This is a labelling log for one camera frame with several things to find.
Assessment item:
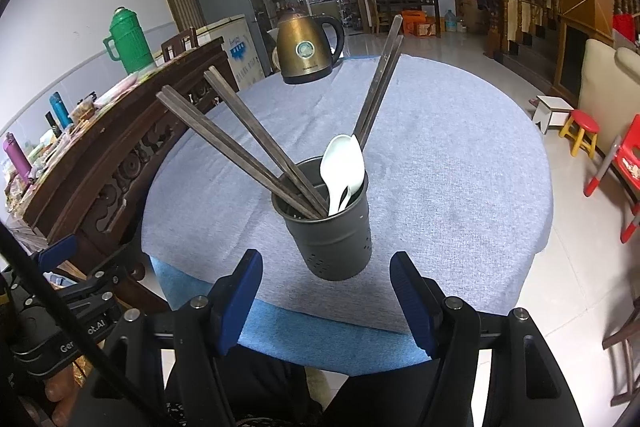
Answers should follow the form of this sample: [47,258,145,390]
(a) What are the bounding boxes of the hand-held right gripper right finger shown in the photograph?
[389,251,583,427]

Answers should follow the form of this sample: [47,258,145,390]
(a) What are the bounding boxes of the small white stool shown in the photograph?
[531,94,575,135]

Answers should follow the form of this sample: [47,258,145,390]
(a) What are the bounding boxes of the orange cardboard boxes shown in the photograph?
[401,9,436,38]

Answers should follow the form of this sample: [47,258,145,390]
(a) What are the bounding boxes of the grey metal utensil holder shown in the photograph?
[271,155,373,282]

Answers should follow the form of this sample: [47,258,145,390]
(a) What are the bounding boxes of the blue drinking bottle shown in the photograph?
[49,92,73,130]

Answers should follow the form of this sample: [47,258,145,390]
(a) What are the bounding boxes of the brown wooden chair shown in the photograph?
[602,322,640,408]
[161,27,198,60]

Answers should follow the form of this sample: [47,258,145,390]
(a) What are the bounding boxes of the white plastic spoon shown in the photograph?
[320,134,366,217]
[338,134,367,210]

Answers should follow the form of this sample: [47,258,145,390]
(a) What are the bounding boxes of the white chest freezer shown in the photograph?
[192,14,266,92]

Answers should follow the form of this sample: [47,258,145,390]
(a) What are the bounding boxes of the bronze electric kettle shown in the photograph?
[274,12,346,86]

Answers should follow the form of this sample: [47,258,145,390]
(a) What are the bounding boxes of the person's left hand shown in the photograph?
[42,374,81,427]

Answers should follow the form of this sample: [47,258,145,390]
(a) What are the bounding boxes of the green thermos jug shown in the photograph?
[102,7,155,75]

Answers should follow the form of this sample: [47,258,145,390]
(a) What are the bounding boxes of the glass lidded bowl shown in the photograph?
[70,99,96,122]

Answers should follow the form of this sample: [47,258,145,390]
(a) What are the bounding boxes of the beige sofa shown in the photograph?
[577,38,640,158]

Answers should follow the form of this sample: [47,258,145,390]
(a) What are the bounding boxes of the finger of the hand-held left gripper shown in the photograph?
[35,234,81,270]
[50,259,131,308]

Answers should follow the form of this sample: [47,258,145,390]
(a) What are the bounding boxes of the carved wooden sideboard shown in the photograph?
[7,38,241,288]

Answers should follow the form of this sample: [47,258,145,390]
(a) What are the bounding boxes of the purple drinking bottle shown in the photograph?
[2,133,32,180]

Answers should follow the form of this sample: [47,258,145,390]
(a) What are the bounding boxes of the red plastic chair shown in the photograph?
[584,114,640,244]

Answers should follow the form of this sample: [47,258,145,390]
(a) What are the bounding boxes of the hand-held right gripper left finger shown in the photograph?
[72,249,264,427]

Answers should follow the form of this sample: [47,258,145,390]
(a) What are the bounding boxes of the yellow stool red seat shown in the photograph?
[559,109,601,158]

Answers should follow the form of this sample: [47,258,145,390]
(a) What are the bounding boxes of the black cable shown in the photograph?
[0,222,168,427]

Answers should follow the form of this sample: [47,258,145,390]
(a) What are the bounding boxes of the person's dark trousers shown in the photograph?
[165,347,476,427]

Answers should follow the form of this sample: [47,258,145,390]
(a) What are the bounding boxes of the grey tablecloth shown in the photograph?
[141,55,553,335]

